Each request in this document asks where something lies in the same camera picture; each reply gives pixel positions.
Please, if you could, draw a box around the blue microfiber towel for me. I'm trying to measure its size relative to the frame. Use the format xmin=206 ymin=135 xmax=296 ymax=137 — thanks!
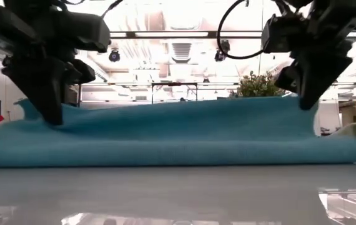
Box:
xmin=0 ymin=96 xmax=356 ymax=168

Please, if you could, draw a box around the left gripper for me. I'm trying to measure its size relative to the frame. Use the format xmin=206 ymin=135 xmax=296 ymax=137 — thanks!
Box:
xmin=0 ymin=6 xmax=97 ymax=126

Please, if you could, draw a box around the black left wrist camera cable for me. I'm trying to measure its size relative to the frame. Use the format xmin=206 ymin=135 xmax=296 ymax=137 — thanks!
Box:
xmin=101 ymin=0 xmax=124 ymax=18

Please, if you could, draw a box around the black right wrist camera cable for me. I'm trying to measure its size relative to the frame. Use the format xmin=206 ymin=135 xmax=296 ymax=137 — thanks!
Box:
xmin=216 ymin=0 xmax=265 ymax=60

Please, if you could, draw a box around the white cylindrical appliance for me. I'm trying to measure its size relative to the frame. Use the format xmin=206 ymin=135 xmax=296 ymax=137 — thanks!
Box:
xmin=314 ymin=107 xmax=322 ymax=137

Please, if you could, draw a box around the black ceiling spotlight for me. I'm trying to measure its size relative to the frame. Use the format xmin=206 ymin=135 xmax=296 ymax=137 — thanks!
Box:
xmin=214 ymin=39 xmax=231 ymax=63
xmin=108 ymin=49 xmax=121 ymax=63

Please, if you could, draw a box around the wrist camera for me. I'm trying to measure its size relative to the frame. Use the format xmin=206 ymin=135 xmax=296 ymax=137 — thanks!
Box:
xmin=261 ymin=14 xmax=310 ymax=54
xmin=51 ymin=11 xmax=112 ymax=54

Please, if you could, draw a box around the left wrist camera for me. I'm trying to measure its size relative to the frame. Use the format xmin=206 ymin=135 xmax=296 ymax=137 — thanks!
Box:
xmin=51 ymin=11 xmax=112 ymax=54

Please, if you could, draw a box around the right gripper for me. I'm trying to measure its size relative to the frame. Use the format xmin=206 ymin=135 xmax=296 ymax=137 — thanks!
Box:
xmin=274 ymin=8 xmax=356 ymax=111

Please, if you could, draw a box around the black metal rack frame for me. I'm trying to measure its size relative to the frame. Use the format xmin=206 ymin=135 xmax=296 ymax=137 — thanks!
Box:
xmin=151 ymin=81 xmax=199 ymax=104
xmin=77 ymin=81 xmax=125 ymax=106

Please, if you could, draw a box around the small potted artificial plant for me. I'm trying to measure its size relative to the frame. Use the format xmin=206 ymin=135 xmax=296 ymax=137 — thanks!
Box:
xmin=229 ymin=71 xmax=287 ymax=98

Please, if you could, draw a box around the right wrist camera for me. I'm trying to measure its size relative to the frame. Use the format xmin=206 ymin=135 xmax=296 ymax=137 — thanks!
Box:
xmin=261 ymin=14 xmax=310 ymax=54

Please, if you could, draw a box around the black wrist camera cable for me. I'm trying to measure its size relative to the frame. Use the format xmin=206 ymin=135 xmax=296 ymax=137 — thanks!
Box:
xmin=216 ymin=0 xmax=265 ymax=60
xmin=101 ymin=0 xmax=124 ymax=18

